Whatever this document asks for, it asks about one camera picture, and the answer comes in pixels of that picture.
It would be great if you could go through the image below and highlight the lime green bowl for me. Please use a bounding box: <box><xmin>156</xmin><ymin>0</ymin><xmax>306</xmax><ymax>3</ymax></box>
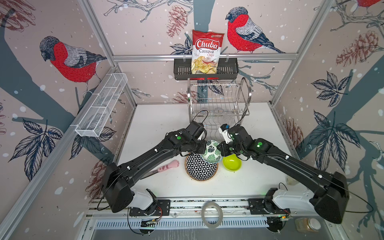
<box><xmin>222</xmin><ymin>154</ymin><xmax>242</xmax><ymax>172</ymax></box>

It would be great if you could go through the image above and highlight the green leaf pattern cup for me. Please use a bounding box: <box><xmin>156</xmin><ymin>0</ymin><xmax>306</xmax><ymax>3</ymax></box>
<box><xmin>202</xmin><ymin>140</ymin><xmax>223</xmax><ymax>164</ymax></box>

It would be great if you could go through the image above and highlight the white patterned plate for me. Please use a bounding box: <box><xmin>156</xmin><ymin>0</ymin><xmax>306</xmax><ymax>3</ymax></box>
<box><xmin>185</xmin><ymin>153</ymin><xmax>219</xmax><ymax>182</ymax></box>

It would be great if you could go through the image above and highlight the steel two-tier dish rack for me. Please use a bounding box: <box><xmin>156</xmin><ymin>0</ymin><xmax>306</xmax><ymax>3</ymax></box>
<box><xmin>187</xmin><ymin>78</ymin><xmax>252</xmax><ymax>142</ymax></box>

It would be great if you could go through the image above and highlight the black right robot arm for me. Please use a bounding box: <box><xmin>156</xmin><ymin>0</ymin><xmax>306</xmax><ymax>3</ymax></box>
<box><xmin>218</xmin><ymin>124</ymin><xmax>350</xmax><ymax>224</ymax></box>

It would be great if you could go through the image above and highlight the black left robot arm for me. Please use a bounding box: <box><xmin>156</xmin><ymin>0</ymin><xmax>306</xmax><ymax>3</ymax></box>
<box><xmin>101</xmin><ymin>121</ymin><xmax>207</xmax><ymax>215</ymax></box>

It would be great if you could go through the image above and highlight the pink cat paw knife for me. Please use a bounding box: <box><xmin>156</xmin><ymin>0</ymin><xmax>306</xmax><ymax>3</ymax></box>
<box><xmin>142</xmin><ymin>160</ymin><xmax>179</xmax><ymax>179</ymax></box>

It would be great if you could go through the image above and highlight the grey tape roll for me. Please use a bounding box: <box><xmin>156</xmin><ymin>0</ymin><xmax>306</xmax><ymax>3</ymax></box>
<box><xmin>201</xmin><ymin>202</ymin><xmax>224</xmax><ymax>229</ymax></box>

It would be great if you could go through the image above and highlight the small jar black lid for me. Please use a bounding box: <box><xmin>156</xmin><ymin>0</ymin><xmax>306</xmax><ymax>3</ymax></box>
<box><xmin>286</xmin><ymin>176</ymin><xmax>299</xmax><ymax>186</ymax></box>

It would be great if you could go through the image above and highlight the Chuba cassava chips bag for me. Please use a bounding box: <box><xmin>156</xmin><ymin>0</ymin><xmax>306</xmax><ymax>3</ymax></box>
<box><xmin>191</xmin><ymin>30</ymin><xmax>224</xmax><ymax>74</ymax></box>

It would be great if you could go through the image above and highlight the glass jar white lid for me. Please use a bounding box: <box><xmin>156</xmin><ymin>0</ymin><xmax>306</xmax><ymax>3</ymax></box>
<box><xmin>295</xmin><ymin>218</ymin><xmax>322</xmax><ymax>233</ymax></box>

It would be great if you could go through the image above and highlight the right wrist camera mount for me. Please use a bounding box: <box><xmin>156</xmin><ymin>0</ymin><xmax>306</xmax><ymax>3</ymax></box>
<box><xmin>219</xmin><ymin>124</ymin><xmax>233</xmax><ymax>144</ymax></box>

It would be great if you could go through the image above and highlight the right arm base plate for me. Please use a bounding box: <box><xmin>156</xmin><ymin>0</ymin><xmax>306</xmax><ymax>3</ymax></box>
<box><xmin>247</xmin><ymin>199</ymin><xmax>291</xmax><ymax>215</ymax></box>

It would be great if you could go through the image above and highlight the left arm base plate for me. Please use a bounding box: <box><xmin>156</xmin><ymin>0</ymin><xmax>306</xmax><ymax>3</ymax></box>
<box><xmin>129</xmin><ymin>200</ymin><xmax>171</xmax><ymax>217</ymax></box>

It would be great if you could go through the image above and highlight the black wall shelf basket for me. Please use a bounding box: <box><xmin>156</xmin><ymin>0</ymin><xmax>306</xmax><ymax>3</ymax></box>
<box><xmin>174</xmin><ymin>58</ymin><xmax>239</xmax><ymax>81</ymax></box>

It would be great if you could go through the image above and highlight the white wire mesh basket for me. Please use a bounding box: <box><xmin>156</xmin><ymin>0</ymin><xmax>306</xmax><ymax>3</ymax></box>
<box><xmin>75</xmin><ymin>73</ymin><xmax>128</xmax><ymax>138</ymax></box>

